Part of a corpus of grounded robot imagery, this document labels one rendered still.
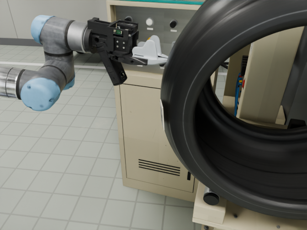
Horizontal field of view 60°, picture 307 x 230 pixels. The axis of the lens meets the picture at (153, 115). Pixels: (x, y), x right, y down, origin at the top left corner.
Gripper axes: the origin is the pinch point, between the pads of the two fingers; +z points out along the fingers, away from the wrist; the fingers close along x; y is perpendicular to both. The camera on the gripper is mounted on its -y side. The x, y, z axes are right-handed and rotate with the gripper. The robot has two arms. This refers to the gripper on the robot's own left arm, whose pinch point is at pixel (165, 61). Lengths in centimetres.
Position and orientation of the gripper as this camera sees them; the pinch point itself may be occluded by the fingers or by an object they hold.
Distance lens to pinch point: 66.8
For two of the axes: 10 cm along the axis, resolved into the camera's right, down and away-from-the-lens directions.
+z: 9.5, 2.3, -1.8
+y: 0.9, -8.2, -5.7
